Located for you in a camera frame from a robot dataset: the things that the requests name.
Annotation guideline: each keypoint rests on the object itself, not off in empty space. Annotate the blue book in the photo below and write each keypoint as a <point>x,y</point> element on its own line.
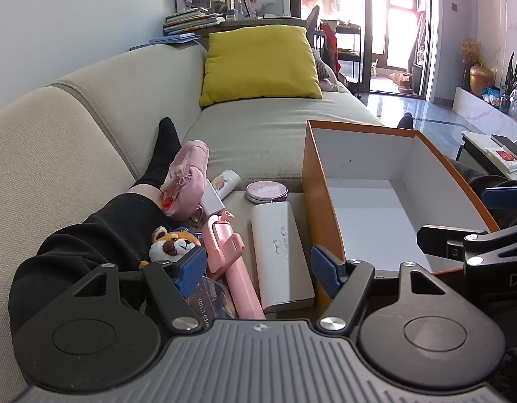
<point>174,37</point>

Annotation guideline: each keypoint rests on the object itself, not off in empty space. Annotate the person's left leg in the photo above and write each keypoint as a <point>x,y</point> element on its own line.
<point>115,226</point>

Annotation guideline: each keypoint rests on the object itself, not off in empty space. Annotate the dried flower bunch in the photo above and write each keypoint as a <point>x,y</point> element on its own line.
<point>471,50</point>

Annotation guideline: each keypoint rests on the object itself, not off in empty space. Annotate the black rolling cart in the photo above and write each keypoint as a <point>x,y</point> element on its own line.
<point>348,50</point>

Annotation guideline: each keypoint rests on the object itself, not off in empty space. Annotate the white charger plug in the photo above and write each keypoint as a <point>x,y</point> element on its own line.
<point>211,201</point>

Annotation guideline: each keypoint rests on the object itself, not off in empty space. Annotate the gold vase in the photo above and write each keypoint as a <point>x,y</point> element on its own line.
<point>481,79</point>

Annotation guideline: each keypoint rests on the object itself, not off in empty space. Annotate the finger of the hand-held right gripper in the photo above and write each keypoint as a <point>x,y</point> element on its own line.
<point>443,237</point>
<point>504,197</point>

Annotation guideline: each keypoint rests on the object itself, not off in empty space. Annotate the pink fabric pouch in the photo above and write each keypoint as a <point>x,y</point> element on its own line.
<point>187,176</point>

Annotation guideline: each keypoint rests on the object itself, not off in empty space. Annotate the white lotion bottle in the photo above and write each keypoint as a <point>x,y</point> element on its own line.
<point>227,180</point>

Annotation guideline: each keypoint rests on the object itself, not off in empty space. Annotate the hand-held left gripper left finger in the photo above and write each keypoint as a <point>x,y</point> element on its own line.
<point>191,270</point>

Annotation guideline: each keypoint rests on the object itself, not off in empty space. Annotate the white glasses case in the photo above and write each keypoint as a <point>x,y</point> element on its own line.
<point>279,256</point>

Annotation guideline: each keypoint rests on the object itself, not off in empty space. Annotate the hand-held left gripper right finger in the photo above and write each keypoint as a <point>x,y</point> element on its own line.
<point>325,273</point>

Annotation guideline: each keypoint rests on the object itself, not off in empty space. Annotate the beige fabric sofa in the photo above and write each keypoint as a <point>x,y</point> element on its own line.
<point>73,126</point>

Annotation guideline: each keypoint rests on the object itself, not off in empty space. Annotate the dark printed card packet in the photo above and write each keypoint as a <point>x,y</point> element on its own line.
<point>212,298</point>

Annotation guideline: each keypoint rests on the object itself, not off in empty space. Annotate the round pink compact mirror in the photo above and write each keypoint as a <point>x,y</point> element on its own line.
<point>266,192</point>

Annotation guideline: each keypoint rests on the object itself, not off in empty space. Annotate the green potted plant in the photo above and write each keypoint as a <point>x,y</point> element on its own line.
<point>514,75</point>

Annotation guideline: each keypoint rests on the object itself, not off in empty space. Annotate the grey checked cushion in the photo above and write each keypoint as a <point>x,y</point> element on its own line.
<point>321,65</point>

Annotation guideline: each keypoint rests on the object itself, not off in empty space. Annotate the white marble cabinet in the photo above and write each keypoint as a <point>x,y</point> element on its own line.
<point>476,111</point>

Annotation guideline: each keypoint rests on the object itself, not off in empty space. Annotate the red garment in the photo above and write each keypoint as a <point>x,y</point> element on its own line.
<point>330,46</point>

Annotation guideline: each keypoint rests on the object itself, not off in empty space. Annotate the dark book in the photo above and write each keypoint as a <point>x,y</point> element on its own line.
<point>508,147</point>

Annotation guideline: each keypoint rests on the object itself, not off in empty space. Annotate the black office chair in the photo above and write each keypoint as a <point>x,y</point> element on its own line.
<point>313,21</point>

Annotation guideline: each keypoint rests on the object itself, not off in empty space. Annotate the orange cardboard box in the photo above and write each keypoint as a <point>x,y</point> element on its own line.
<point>367,168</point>

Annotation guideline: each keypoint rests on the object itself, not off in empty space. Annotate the stack of books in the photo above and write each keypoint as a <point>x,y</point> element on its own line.
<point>191,21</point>

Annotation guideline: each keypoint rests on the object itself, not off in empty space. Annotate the red panda plush toy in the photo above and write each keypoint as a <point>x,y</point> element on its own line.
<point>174,245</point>

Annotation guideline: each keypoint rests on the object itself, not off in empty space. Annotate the pink selfie stick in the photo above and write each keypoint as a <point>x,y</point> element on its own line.
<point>229,252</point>

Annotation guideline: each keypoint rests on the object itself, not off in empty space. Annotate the glass balcony door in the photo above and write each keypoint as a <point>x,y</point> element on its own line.
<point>405,29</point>

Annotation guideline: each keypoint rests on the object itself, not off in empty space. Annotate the coffee table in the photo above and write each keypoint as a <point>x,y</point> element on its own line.
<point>481,151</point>

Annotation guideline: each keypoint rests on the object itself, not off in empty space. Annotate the yellow pillow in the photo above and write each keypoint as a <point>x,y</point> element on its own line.
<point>258,63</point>

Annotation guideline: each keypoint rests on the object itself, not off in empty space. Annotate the grey desk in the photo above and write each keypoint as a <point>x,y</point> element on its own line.
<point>262,22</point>

